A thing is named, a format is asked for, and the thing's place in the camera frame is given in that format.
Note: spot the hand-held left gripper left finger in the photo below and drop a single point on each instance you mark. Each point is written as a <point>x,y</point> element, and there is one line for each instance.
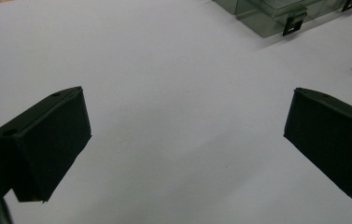
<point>39,149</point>

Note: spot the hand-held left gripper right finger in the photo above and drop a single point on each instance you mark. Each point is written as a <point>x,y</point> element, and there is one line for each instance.
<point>335,140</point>

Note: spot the clear plastic organizer box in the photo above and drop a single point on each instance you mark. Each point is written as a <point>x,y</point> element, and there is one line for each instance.
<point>257,21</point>

